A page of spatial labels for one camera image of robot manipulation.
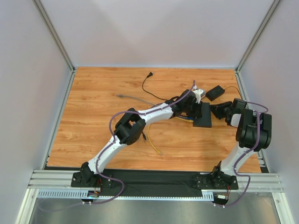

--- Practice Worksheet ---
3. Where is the black network switch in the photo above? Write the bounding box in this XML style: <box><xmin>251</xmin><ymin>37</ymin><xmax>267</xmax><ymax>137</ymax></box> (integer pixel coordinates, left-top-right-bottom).
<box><xmin>193</xmin><ymin>103</ymin><xmax>212</xmax><ymax>128</ymax></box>

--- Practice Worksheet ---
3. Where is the yellow ethernet cable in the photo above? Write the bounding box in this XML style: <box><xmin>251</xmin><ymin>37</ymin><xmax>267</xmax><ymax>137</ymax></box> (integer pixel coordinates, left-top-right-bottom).
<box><xmin>147</xmin><ymin>116</ymin><xmax>194</xmax><ymax>156</ymax></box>

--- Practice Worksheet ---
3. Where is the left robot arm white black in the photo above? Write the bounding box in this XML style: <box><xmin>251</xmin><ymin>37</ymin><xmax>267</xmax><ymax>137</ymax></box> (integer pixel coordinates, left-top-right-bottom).
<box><xmin>71</xmin><ymin>88</ymin><xmax>204</xmax><ymax>188</ymax></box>

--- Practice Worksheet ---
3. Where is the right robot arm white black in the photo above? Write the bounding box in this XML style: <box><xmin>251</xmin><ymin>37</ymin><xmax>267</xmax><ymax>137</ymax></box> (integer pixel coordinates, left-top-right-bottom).
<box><xmin>210</xmin><ymin>98</ymin><xmax>272</xmax><ymax>188</ymax></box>

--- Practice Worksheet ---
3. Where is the black power adapter brick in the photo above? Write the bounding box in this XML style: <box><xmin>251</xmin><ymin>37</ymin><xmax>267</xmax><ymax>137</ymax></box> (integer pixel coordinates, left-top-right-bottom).
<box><xmin>205</xmin><ymin>85</ymin><xmax>225</xmax><ymax>101</ymax></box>

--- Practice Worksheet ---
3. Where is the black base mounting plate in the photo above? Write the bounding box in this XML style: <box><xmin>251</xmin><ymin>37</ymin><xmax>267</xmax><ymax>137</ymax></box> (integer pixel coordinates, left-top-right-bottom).
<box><xmin>71</xmin><ymin>167</ymin><xmax>239</xmax><ymax>199</ymax></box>

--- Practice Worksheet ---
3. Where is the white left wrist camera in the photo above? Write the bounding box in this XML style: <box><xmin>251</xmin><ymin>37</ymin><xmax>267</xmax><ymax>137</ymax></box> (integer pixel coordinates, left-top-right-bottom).
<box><xmin>192</xmin><ymin>87</ymin><xmax>206</xmax><ymax>104</ymax></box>

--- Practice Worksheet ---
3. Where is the right aluminium frame post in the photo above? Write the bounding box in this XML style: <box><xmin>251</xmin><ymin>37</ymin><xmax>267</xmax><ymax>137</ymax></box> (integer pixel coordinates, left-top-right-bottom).
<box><xmin>235</xmin><ymin>0</ymin><xmax>282</xmax><ymax>72</ymax></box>

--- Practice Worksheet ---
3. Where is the aluminium frame post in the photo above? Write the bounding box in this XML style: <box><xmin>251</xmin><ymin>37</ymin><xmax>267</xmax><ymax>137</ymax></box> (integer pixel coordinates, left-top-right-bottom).
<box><xmin>32</xmin><ymin>0</ymin><xmax>77</xmax><ymax>70</ymax></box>
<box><xmin>235</xmin><ymin>0</ymin><xmax>282</xmax><ymax>72</ymax></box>

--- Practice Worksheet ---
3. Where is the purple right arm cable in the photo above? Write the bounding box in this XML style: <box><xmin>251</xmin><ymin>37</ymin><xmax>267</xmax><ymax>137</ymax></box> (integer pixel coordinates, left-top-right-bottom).
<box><xmin>212</xmin><ymin>101</ymin><xmax>269</xmax><ymax>209</ymax></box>

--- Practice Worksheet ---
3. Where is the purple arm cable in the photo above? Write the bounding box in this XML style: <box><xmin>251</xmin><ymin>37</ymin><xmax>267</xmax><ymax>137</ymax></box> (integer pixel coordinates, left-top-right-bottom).
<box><xmin>37</xmin><ymin>79</ymin><xmax>197</xmax><ymax>212</ymax></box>
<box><xmin>212</xmin><ymin>101</ymin><xmax>269</xmax><ymax>209</ymax></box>

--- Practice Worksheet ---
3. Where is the black power cord with plug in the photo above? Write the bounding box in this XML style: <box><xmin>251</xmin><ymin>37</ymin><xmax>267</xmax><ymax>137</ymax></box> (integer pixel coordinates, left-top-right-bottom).
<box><xmin>142</xmin><ymin>72</ymin><xmax>182</xmax><ymax>101</ymax></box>

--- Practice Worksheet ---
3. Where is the grey ethernet cable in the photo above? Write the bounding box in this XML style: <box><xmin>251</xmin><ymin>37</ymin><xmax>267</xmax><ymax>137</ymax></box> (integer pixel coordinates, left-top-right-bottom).
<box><xmin>116</xmin><ymin>93</ymin><xmax>156</xmax><ymax>106</ymax></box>

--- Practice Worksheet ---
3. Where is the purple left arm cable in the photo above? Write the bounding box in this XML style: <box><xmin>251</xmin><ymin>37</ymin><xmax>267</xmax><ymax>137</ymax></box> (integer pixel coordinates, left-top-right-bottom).
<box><xmin>37</xmin><ymin>79</ymin><xmax>197</xmax><ymax>212</ymax></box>

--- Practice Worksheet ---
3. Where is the grey slotted cable duct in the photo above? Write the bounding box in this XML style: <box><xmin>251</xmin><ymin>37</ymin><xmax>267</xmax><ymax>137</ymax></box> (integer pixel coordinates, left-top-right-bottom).
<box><xmin>37</xmin><ymin>188</ymin><xmax>228</xmax><ymax>201</ymax></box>

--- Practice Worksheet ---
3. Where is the left aluminium frame post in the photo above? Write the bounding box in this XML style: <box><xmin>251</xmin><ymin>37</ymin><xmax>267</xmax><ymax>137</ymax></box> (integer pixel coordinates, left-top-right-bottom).
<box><xmin>32</xmin><ymin>0</ymin><xmax>77</xmax><ymax>70</ymax></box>

